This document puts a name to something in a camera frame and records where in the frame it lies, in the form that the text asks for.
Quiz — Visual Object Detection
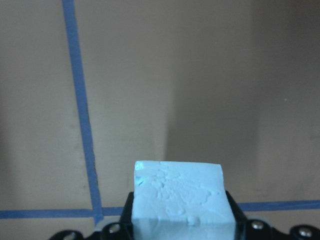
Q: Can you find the light blue block arm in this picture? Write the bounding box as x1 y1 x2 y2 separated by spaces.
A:
131 160 236 240

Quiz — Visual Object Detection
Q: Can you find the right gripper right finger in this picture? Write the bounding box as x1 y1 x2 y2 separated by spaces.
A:
225 190 248 240

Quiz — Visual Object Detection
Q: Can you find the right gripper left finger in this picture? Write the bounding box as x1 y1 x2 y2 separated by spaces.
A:
120 191 134 240

